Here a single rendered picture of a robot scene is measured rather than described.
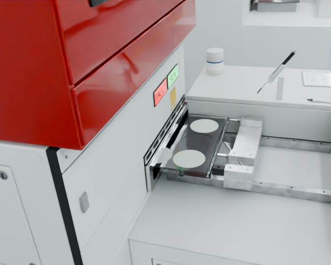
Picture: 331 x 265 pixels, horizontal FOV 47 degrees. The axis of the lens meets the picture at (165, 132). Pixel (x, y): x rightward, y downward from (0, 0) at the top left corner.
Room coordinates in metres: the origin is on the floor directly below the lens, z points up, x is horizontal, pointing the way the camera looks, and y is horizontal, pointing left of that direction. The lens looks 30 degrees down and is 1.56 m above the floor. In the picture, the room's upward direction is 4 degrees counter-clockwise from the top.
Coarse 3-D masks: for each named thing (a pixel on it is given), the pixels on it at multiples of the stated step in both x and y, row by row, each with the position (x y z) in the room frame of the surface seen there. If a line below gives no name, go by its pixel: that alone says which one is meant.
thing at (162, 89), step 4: (164, 80) 1.11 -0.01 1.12; (164, 84) 1.11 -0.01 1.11; (160, 88) 1.07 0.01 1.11; (164, 88) 1.10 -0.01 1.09; (156, 92) 1.03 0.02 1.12; (160, 92) 1.07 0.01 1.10; (164, 92) 1.10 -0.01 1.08; (156, 96) 1.03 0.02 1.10; (160, 96) 1.06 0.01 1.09; (156, 100) 1.03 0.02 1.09; (156, 104) 1.03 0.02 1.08
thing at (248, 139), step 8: (240, 128) 1.20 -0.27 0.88; (248, 128) 1.19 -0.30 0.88; (256, 128) 1.19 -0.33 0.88; (240, 136) 1.14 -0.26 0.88; (248, 136) 1.14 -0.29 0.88; (256, 136) 1.13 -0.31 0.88; (240, 144) 1.09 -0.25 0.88; (248, 144) 1.09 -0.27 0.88; (256, 144) 1.08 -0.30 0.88; (256, 152) 1.03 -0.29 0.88; (224, 184) 0.90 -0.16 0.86; (232, 184) 0.90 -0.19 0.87; (240, 184) 0.89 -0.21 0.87; (248, 184) 0.88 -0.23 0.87
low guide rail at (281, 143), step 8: (224, 136) 1.21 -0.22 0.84; (232, 136) 1.20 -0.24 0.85; (264, 144) 1.16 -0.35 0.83; (272, 144) 1.15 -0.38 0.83; (280, 144) 1.14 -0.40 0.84; (288, 144) 1.13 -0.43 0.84; (296, 144) 1.12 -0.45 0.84; (304, 144) 1.12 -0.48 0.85; (312, 144) 1.11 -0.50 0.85; (320, 144) 1.10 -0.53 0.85; (328, 144) 1.10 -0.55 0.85; (328, 152) 1.09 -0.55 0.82
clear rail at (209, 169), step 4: (228, 120) 1.22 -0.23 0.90; (224, 124) 1.20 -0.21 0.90; (228, 124) 1.20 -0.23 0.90; (224, 128) 1.16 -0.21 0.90; (224, 132) 1.14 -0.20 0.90; (220, 136) 1.11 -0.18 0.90; (220, 140) 1.09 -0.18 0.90; (220, 144) 1.07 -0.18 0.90; (216, 148) 1.04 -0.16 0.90; (216, 152) 1.02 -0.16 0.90; (212, 156) 1.00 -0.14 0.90; (216, 156) 1.00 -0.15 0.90; (212, 160) 0.97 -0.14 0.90; (212, 164) 0.95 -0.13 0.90; (208, 168) 0.93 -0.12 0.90; (208, 172) 0.91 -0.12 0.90; (208, 176) 0.90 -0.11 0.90
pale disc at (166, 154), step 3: (165, 147) 1.07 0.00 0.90; (165, 150) 1.05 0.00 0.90; (168, 150) 1.05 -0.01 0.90; (162, 153) 1.04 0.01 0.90; (165, 153) 1.04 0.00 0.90; (168, 153) 1.04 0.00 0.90; (171, 153) 1.03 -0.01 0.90; (162, 156) 1.02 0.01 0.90; (165, 156) 1.02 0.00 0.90; (168, 156) 1.02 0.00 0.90; (159, 159) 1.00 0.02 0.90; (162, 159) 1.00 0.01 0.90; (165, 159) 1.00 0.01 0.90; (168, 159) 1.00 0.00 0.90; (156, 162) 0.99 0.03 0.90; (159, 162) 0.99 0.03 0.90
